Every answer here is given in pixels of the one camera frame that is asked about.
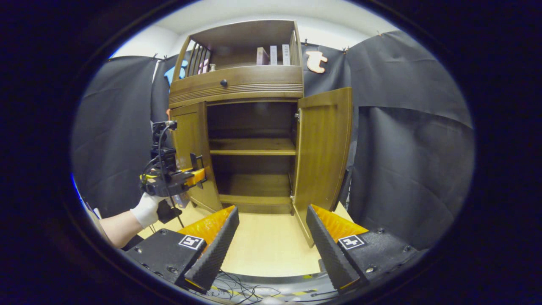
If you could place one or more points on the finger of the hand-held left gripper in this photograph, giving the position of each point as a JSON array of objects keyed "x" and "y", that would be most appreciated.
[{"x": 195, "y": 177}]

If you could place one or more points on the wooden inner cabinet shelf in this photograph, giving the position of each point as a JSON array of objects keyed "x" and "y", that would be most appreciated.
[{"x": 254, "y": 146}]

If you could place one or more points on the wooden cabinet door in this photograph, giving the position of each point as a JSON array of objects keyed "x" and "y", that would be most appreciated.
[
  {"x": 190, "y": 131},
  {"x": 322, "y": 161}
]

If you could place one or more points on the wooden cabinet drawer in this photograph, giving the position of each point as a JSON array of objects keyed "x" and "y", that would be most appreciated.
[{"x": 262, "y": 78}]

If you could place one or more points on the light grey book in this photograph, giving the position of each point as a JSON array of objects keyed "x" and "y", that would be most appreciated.
[{"x": 273, "y": 55}]

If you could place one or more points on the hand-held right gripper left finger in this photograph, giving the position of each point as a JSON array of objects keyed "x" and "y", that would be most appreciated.
[{"x": 214, "y": 254}]

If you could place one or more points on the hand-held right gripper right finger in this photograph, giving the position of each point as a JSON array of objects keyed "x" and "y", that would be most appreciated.
[{"x": 330, "y": 248}]

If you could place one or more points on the wooden double-door shoe cabinet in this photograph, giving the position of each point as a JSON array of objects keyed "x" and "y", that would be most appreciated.
[{"x": 254, "y": 84}]

